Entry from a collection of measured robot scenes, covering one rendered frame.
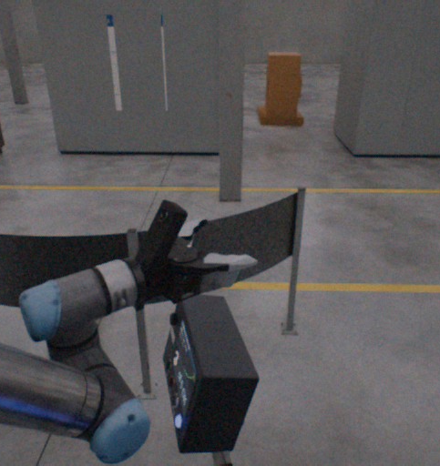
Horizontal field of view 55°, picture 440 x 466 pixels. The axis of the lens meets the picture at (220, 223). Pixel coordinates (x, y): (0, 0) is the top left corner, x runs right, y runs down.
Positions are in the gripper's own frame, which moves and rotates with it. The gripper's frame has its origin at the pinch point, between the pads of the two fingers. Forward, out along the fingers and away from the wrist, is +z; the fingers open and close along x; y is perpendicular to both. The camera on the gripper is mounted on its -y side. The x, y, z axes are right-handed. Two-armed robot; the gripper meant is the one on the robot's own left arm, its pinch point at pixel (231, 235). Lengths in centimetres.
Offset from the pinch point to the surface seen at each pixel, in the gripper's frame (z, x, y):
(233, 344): -1.4, 5.9, 21.6
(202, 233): 58, -88, 69
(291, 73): 537, -510, 123
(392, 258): 257, -90, 159
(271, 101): 513, -523, 175
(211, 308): 1.5, -5.5, 22.7
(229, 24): 219, -291, 9
